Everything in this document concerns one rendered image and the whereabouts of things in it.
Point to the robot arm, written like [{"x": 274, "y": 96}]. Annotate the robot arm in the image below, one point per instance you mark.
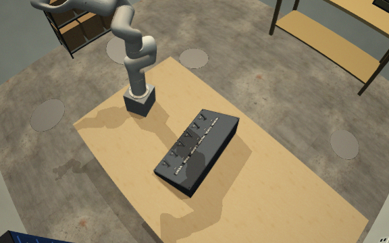
[{"x": 141, "y": 51}]

